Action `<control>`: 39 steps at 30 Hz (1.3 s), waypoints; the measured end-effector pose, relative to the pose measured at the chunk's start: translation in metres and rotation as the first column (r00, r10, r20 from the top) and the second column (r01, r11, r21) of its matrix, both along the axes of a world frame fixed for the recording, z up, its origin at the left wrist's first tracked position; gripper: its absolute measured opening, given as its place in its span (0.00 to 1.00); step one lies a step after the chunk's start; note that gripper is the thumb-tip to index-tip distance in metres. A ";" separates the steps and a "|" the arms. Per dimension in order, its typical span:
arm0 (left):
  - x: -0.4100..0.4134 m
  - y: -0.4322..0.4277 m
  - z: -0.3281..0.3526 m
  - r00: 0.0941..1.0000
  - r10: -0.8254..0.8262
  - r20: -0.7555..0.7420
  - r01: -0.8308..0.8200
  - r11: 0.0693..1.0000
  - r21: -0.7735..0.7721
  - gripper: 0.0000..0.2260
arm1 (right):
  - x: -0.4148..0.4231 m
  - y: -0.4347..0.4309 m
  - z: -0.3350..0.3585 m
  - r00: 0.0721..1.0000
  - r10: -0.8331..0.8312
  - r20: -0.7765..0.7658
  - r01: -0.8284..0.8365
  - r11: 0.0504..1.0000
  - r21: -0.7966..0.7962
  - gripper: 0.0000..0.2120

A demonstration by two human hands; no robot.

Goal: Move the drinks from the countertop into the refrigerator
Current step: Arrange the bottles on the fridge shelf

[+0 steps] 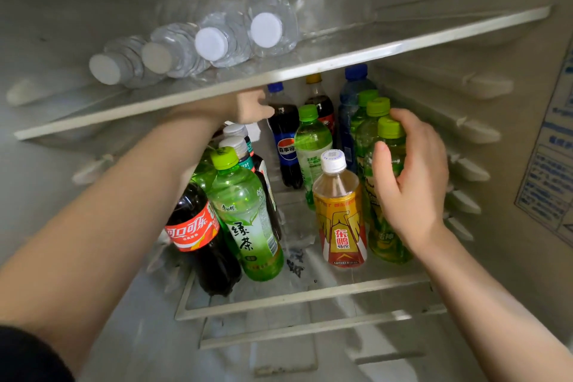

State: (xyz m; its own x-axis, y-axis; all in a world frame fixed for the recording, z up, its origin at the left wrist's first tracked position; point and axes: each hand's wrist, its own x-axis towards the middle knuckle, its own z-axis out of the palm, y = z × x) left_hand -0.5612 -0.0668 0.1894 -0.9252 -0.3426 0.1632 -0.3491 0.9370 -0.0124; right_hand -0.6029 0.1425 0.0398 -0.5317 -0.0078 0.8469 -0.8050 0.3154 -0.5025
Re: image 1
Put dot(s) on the person's left hand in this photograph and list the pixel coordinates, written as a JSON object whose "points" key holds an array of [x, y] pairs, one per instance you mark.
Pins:
{"points": [[246, 108]]}

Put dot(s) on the person's right hand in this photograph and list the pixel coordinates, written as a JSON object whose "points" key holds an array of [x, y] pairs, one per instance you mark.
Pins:
{"points": [[416, 198]]}

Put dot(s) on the iced tea bottle black cap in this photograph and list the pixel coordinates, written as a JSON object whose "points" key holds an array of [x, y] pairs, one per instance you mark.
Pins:
{"points": [[253, 132]]}

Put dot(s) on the cola bottle blue cap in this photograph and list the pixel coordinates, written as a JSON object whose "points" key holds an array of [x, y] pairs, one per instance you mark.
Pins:
{"points": [[286, 153]]}

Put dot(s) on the clear water bottle white cap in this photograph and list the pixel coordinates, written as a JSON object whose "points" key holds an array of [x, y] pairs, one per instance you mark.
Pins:
{"points": [[156, 57], [266, 30], [105, 69], [211, 43]]}

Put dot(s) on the cola bottle yellow cap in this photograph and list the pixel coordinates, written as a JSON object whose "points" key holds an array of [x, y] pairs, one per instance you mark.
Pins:
{"points": [[320, 104], [192, 229]]}

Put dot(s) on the green tea bottle lime cap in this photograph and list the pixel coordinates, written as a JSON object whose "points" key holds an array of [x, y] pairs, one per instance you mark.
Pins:
{"points": [[378, 107], [241, 225], [388, 126]]}

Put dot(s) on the orange energy drink bottle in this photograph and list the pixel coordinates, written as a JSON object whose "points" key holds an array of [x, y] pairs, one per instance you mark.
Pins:
{"points": [[340, 225]]}

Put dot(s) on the blue sports drink bottle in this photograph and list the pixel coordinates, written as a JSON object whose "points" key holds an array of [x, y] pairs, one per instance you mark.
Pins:
{"points": [[353, 99]]}

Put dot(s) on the white refrigerator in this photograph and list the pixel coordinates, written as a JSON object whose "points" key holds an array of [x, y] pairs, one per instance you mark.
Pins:
{"points": [[492, 82]]}

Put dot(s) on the person's left forearm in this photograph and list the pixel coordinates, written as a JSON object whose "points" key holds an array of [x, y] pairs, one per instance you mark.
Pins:
{"points": [[112, 225]]}

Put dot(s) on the person's right forearm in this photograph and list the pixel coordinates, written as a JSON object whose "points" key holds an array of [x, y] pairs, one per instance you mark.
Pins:
{"points": [[501, 319]]}

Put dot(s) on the glass fridge shelf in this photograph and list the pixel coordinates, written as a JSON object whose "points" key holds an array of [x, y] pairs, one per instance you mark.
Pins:
{"points": [[358, 48], [313, 294]]}

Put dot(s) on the blue instruction sticker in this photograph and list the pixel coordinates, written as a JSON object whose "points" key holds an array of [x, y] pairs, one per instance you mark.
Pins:
{"points": [[546, 171]]}

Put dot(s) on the printed clear plastic bag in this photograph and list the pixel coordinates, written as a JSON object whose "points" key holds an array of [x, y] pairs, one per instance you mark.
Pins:
{"points": [[295, 261]]}

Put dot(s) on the glass crisper cover shelf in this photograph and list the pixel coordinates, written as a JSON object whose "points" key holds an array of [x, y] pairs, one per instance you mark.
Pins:
{"points": [[313, 328]]}

